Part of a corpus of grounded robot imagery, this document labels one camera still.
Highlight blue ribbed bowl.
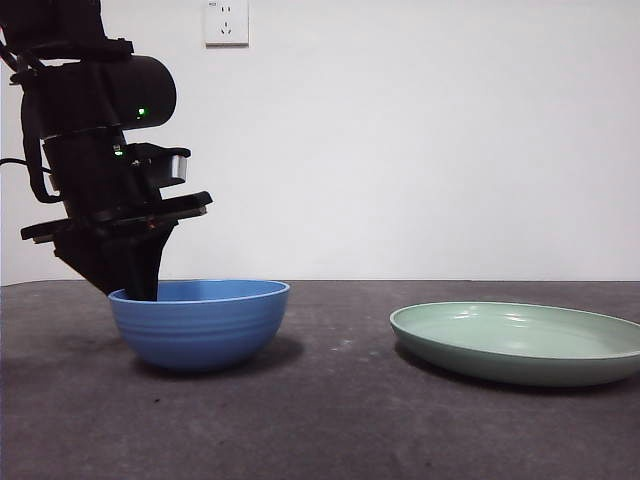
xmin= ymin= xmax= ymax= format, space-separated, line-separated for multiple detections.
xmin=107 ymin=279 xmax=291 ymax=372

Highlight green shallow plate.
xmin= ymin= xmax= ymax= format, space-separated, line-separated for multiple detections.
xmin=389 ymin=300 xmax=640 ymax=388

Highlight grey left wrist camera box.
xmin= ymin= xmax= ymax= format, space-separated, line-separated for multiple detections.
xmin=130 ymin=143 xmax=192 ymax=187

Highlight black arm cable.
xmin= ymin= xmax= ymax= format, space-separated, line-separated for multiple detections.
xmin=0 ymin=157 xmax=61 ymax=204

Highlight white wall power socket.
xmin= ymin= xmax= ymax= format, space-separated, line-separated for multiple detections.
xmin=204 ymin=0 xmax=250 ymax=50

